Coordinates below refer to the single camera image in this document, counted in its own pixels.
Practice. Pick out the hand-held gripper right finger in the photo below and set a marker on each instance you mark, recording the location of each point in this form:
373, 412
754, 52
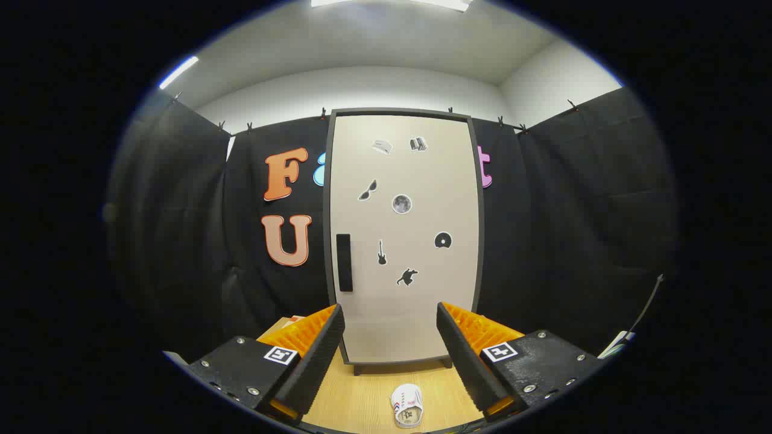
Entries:
467, 367

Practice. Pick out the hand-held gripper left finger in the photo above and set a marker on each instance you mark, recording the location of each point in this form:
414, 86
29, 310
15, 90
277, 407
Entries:
316, 367

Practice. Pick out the white shoe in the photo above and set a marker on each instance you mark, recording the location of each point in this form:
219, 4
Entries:
405, 398

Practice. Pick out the dark grey shoe cabinet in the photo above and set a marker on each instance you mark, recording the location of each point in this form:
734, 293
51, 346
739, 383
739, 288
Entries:
328, 211

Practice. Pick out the beige shoe cabinet door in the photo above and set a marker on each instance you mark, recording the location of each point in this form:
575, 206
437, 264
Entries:
422, 181

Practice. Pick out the beige book with orange corner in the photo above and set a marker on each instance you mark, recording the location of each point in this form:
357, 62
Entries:
297, 318

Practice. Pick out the white green printed object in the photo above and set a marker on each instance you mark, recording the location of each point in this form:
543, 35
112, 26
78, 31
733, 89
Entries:
618, 343

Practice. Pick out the black backdrop cloth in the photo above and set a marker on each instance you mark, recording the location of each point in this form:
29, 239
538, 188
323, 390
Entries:
573, 211

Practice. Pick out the ceiling light strip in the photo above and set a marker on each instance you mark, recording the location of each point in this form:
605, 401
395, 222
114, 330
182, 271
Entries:
179, 72

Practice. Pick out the ceiling light panel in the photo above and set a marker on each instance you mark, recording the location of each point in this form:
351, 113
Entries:
446, 4

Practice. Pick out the black slanted frame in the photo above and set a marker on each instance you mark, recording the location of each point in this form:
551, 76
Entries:
646, 304

